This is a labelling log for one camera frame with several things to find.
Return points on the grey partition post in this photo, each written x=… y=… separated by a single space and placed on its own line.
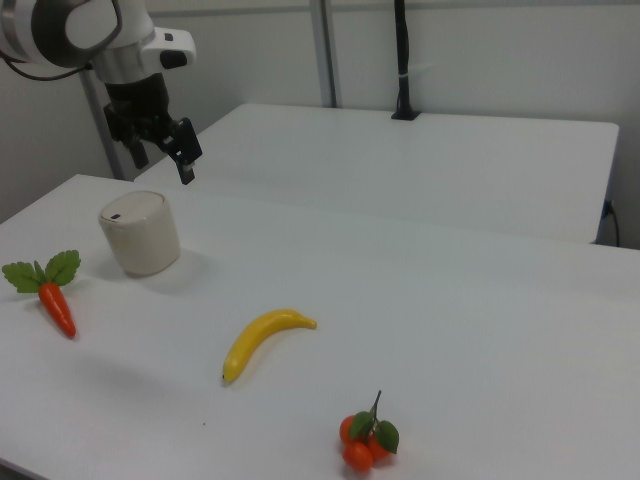
x=325 y=50

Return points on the beige garbage bin with lid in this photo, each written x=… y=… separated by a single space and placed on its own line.
x=145 y=240

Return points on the black camera pole with base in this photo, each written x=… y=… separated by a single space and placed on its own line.
x=404 y=60

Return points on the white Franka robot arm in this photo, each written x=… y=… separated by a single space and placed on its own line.
x=50 y=30

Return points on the grey metal frame pole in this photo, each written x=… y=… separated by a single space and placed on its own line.
x=116 y=165

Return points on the yellow toy banana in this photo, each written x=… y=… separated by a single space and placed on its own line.
x=260 y=332

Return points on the toy orange cluster with leaves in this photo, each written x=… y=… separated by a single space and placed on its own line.
x=357 y=455

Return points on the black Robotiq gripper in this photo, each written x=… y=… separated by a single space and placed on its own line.
x=137 y=107

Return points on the orange toy carrot green leaves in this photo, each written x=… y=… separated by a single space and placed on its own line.
x=57 y=307

